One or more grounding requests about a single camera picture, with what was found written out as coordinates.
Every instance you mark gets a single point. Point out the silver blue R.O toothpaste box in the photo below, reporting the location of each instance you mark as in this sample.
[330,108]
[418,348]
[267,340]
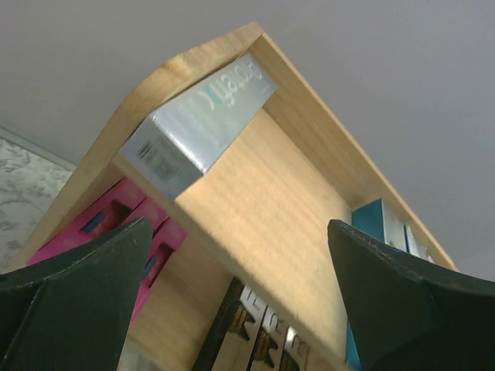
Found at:
[414,247]

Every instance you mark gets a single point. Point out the wooden two-tier shelf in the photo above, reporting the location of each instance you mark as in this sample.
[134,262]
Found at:
[260,214]

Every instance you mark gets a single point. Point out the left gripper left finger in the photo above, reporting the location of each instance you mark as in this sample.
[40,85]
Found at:
[72,311]

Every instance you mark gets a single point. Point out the pink toothpaste box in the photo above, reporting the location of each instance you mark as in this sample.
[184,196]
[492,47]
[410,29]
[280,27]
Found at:
[149,209]
[103,215]
[168,238]

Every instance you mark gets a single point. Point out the silver black gold toothpaste box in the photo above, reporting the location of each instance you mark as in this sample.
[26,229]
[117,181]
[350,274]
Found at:
[269,344]

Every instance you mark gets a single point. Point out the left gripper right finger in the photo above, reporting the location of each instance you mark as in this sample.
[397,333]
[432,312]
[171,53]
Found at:
[407,313]

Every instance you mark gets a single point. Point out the silver toothpaste box slanted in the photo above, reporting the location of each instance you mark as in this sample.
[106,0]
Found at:
[178,142]

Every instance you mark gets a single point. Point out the floral table mat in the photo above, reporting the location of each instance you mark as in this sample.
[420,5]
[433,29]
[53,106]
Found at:
[31,178]

